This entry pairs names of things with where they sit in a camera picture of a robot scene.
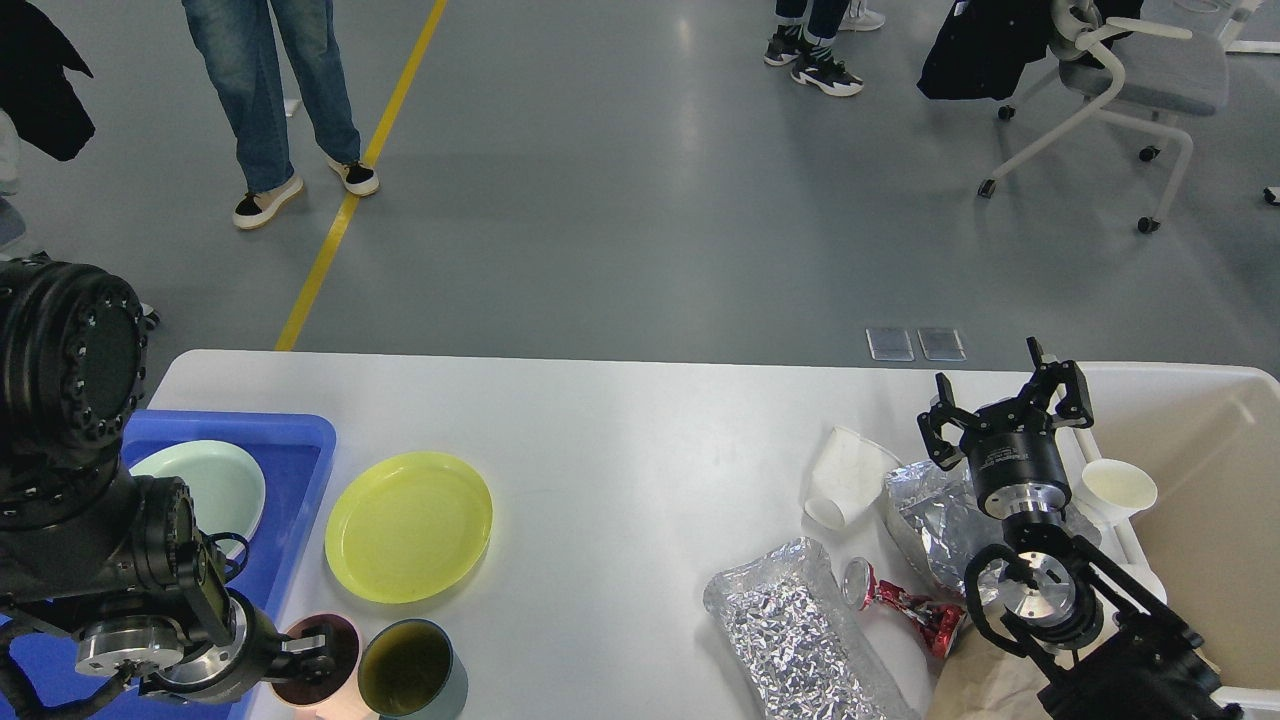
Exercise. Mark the black jacket left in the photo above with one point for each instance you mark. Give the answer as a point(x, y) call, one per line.
point(35, 90)

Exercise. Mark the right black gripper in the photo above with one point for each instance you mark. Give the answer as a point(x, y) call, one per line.
point(1011, 450)

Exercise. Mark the silver foil bag rear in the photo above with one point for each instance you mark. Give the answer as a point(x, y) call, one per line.
point(933, 517)

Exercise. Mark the white paper cup upright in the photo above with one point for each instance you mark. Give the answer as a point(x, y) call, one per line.
point(1112, 491)

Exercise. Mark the white paper cup lying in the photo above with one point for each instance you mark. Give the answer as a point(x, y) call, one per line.
point(846, 479)

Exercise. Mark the white office chair right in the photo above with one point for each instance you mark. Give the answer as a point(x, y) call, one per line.
point(1132, 73)

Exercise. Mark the pale green plate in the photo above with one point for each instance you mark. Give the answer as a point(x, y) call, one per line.
point(226, 485)

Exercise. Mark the crushed red soda can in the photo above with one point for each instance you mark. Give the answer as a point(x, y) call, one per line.
point(936, 621)

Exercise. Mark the silver foil bag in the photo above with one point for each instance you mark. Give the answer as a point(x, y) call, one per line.
point(933, 517)
point(797, 640)

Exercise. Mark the floor socket plate left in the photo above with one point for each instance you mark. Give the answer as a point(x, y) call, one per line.
point(890, 345)

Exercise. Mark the person in blue jeans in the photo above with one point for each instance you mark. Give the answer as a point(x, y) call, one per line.
point(238, 42)

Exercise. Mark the beige plastic bin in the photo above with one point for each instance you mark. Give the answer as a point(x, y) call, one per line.
point(1208, 435)

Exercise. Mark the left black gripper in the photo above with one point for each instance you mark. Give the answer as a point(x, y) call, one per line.
point(257, 653)

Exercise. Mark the yellow plastic plate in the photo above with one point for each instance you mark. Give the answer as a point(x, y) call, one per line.
point(409, 527)

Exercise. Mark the person in white trousers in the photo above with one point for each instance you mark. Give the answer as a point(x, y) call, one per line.
point(860, 18)

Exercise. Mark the pink cup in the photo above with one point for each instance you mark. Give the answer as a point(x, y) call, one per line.
point(342, 699)

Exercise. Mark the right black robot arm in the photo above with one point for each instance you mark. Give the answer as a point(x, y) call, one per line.
point(1108, 648)

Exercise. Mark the dark teal cup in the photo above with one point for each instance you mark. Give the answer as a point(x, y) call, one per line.
point(411, 670)

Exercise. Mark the person with black sneakers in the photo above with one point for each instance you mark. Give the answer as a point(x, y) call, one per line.
point(803, 41)

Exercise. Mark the floor socket plate right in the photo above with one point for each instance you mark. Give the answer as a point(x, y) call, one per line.
point(941, 345)

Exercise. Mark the silver foil bag front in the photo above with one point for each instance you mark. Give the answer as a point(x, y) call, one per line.
point(797, 640)

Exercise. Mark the brown paper bag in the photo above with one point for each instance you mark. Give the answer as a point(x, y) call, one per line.
point(980, 681)

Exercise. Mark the floor socket plate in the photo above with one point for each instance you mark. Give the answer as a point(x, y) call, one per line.
point(941, 345)
point(890, 345)

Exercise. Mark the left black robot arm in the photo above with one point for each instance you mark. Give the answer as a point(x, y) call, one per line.
point(107, 579)

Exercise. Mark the blue plastic tray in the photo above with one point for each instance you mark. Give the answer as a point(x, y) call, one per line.
point(295, 454)

